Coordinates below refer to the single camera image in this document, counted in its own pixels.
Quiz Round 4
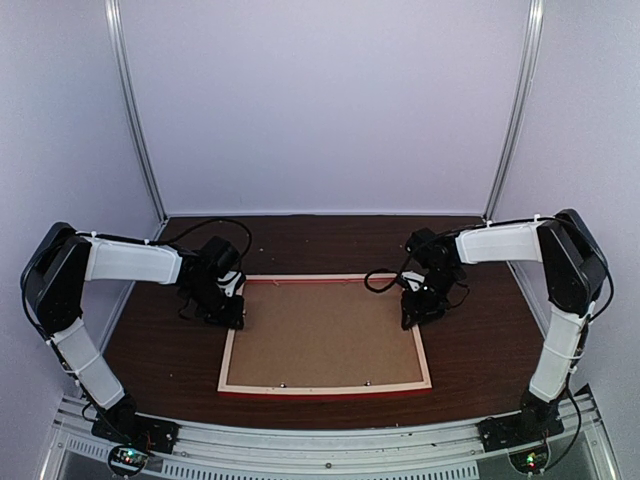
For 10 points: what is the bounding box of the left aluminium corner post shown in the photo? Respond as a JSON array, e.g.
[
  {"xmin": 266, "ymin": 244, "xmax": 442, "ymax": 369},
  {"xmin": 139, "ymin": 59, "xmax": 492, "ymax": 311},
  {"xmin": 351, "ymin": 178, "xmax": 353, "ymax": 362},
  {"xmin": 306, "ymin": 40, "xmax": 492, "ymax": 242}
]
[{"xmin": 104, "ymin": 0, "xmax": 168, "ymax": 223}]

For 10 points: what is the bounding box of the brown backing board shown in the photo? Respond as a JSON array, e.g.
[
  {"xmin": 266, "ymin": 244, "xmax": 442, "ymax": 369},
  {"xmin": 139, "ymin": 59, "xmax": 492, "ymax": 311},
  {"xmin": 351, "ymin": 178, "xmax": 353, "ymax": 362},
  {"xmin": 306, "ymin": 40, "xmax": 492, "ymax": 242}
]
[{"xmin": 225, "ymin": 278, "xmax": 424, "ymax": 389}]

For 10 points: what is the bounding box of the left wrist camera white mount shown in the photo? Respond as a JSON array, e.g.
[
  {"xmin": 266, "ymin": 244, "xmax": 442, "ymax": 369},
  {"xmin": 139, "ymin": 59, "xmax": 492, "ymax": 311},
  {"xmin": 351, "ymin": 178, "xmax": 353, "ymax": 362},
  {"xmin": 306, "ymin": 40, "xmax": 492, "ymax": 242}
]
[{"xmin": 217, "ymin": 271, "xmax": 246, "ymax": 297}]

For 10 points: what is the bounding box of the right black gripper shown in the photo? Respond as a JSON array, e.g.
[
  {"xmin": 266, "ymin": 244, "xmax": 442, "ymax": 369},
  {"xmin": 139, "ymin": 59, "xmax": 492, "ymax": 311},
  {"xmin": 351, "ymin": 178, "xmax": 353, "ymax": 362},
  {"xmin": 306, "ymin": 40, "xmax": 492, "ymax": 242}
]
[{"xmin": 403, "ymin": 266, "xmax": 463, "ymax": 329}]

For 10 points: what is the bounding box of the aluminium front rail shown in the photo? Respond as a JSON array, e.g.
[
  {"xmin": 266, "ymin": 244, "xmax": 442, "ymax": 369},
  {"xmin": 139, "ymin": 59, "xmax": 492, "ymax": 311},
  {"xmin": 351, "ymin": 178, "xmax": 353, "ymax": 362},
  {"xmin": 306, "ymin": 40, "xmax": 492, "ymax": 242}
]
[{"xmin": 39, "ymin": 417, "xmax": 616, "ymax": 480}]

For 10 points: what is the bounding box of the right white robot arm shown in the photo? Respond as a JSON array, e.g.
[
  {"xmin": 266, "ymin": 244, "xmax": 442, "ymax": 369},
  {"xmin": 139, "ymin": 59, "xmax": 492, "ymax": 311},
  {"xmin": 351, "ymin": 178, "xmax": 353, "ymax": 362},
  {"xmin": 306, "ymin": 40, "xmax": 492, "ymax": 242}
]
[{"xmin": 396, "ymin": 209, "xmax": 611, "ymax": 442}]

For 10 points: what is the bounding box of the aluminium corner post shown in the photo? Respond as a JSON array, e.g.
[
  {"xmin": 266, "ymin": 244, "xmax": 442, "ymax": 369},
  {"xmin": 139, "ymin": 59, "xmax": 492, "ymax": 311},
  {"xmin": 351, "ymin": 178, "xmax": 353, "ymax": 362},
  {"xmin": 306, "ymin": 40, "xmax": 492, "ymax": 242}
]
[
  {"xmin": 104, "ymin": 0, "xmax": 168, "ymax": 223},
  {"xmin": 483, "ymin": 0, "xmax": 545, "ymax": 220}
]

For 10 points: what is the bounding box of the left black cable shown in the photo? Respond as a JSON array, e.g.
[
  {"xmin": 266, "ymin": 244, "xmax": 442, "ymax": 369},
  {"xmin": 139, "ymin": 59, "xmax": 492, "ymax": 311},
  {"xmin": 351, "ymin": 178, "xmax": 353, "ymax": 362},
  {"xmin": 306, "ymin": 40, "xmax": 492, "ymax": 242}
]
[{"xmin": 159, "ymin": 218, "xmax": 253, "ymax": 321}]

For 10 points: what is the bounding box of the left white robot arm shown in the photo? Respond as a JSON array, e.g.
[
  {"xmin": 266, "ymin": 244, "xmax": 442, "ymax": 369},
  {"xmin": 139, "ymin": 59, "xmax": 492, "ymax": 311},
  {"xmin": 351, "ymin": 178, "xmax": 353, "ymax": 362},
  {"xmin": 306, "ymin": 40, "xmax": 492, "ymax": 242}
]
[{"xmin": 20, "ymin": 222, "xmax": 249, "ymax": 444}]

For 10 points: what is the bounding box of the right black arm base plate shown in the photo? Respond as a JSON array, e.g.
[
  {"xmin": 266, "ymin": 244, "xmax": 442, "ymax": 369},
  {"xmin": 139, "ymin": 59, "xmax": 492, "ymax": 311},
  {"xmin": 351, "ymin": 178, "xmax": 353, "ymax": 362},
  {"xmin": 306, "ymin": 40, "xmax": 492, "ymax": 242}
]
[{"xmin": 477, "ymin": 412, "xmax": 565, "ymax": 453}]

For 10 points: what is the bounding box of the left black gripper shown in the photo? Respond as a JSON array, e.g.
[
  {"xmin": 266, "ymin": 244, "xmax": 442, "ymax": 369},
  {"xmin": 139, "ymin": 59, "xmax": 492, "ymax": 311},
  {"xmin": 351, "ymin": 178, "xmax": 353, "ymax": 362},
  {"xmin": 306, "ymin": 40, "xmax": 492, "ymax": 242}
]
[{"xmin": 185, "ymin": 279, "xmax": 245, "ymax": 330}]

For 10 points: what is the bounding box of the right aluminium corner post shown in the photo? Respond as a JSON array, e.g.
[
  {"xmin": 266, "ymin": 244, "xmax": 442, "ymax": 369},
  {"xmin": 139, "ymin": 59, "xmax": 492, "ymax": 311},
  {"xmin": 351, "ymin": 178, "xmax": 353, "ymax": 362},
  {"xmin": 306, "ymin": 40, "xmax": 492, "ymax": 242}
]
[{"xmin": 483, "ymin": 0, "xmax": 545, "ymax": 220}]

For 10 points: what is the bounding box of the black cable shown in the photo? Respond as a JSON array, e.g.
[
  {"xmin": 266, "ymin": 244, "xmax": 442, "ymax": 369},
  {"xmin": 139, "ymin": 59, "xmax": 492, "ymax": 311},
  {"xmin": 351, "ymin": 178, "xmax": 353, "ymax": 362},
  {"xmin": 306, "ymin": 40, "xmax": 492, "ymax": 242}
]
[
  {"xmin": 364, "ymin": 269, "xmax": 471, "ymax": 314},
  {"xmin": 159, "ymin": 218, "xmax": 253, "ymax": 321}
]

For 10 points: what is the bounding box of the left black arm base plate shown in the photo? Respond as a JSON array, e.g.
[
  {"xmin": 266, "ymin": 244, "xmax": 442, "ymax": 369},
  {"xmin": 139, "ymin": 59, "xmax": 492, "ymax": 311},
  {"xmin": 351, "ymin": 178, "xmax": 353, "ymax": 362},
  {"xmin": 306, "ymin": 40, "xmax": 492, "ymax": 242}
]
[{"xmin": 91, "ymin": 414, "xmax": 179, "ymax": 454}]

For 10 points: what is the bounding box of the right black cable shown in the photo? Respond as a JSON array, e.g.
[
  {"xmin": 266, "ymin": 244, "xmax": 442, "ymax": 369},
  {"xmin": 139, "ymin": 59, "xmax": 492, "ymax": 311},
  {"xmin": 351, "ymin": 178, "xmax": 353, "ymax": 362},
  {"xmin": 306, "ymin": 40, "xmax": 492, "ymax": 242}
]
[{"xmin": 364, "ymin": 269, "xmax": 471, "ymax": 314}]

